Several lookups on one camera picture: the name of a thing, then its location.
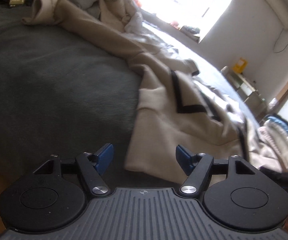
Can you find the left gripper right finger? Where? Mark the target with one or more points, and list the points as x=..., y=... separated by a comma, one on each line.
x=199, y=169

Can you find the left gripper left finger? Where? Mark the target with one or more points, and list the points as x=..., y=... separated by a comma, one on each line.
x=81, y=175

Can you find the beige zip-up hoodie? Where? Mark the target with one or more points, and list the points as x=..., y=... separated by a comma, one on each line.
x=173, y=109

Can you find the stack of folded clothes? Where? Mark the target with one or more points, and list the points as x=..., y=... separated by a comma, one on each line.
x=274, y=136

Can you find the white desk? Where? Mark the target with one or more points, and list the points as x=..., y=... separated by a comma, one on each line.
x=247, y=92

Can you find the dark grey bed blanket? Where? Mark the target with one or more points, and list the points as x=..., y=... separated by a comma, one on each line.
x=59, y=94

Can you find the long cardboard box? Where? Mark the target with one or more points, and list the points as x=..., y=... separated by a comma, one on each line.
x=282, y=92

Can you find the white wall air conditioner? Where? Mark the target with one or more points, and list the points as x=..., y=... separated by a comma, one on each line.
x=280, y=9

